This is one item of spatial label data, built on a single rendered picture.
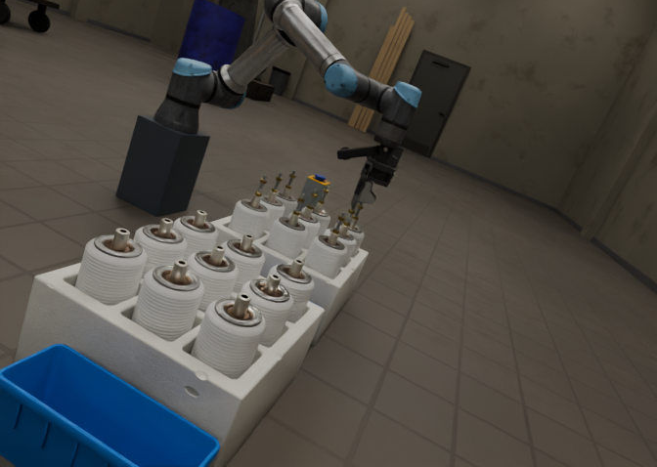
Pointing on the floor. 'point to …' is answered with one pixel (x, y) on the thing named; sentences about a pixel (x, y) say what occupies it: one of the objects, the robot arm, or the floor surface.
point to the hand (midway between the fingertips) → (352, 203)
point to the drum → (211, 34)
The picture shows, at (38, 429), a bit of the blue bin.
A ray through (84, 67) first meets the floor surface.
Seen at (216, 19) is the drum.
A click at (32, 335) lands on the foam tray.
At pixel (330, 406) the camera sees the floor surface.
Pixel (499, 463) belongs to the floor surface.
